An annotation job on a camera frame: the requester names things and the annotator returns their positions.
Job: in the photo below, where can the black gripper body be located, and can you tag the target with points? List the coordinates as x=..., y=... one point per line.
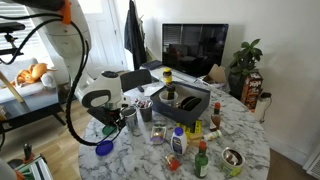
x=116, y=115

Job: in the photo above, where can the blue plastic bowl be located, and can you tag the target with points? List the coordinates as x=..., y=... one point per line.
x=104, y=148

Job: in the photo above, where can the vitamin bottle yellow lid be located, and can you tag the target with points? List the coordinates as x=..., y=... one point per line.
x=167, y=77

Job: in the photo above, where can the small jar red lid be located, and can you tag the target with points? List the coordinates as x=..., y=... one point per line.
x=173, y=164

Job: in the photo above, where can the silver metal cup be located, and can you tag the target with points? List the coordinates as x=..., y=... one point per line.
x=130, y=120

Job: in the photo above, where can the red candy wrapper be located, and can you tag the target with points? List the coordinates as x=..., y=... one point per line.
x=139, y=102
x=147, y=103

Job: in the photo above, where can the dark grey cup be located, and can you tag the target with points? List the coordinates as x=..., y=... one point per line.
x=145, y=114

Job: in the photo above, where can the black remote control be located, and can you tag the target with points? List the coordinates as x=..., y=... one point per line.
x=140, y=89

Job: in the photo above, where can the small clear plastic cup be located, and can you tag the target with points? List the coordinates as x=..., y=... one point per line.
x=128, y=162

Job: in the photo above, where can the black office chair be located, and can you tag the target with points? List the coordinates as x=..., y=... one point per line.
x=135, y=79

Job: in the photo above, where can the white plastic bowl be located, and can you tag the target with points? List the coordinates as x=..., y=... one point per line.
x=163, y=98

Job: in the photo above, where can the white television stand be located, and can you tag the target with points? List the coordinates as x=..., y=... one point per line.
x=156, y=74

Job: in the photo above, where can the yellow bottle black cap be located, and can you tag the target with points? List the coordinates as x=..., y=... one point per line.
x=170, y=91

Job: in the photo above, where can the dark laptop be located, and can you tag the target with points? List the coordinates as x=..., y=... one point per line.
x=151, y=64

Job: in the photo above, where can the navy cardboard box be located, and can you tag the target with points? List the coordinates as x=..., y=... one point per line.
x=180, y=115

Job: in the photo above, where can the white bottle blue cap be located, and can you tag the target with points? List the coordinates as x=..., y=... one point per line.
x=179, y=143

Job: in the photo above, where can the white panel door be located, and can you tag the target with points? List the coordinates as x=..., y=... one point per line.
x=103, y=43

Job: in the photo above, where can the black item in box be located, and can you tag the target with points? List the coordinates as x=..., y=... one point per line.
x=190, y=103

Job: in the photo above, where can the black low table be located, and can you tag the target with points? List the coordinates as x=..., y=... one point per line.
x=33, y=115

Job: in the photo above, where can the tan wooden piece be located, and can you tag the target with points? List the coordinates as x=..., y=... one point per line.
x=196, y=136

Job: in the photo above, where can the yellow snack packet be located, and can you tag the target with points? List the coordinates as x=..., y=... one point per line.
x=196, y=128

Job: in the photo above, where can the dark hanging jacket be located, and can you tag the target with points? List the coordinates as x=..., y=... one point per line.
x=135, y=36

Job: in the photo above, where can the orange plush toy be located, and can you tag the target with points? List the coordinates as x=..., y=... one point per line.
x=33, y=73

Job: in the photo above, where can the green glass bottle red cap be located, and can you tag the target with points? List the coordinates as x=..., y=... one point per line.
x=201, y=165

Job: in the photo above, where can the grey sofa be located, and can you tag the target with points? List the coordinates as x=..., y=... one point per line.
x=20, y=94

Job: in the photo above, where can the small white lying bottle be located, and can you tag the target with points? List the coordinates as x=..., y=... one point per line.
x=212, y=135

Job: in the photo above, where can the brown sauce bottle red cap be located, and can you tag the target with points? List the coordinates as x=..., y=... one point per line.
x=215, y=120

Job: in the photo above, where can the black flat screen television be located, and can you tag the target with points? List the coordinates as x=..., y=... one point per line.
x=195, y=50

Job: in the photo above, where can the light wooden beam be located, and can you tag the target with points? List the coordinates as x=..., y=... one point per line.
x=11, y=87

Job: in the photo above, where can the brown cardboard piece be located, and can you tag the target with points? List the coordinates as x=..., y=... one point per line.
x=217, y=74

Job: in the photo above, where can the window with blinds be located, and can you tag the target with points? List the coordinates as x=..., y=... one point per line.
x=30, y=46

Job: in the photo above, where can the open tin green label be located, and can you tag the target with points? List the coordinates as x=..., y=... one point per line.
x=230, y=168

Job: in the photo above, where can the orange printed cardboard box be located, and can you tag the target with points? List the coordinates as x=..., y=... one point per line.
x=251, y=90

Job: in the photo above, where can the green potted plant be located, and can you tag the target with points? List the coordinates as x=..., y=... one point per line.
x=245, y=60

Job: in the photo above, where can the white floor vent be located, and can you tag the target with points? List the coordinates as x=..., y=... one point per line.
x=313, y=165

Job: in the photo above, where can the white frame green stripes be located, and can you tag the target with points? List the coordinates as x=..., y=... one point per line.
x=36, y=168

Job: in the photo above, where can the black camera tripod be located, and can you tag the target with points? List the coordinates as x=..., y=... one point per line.
x=10, y=27

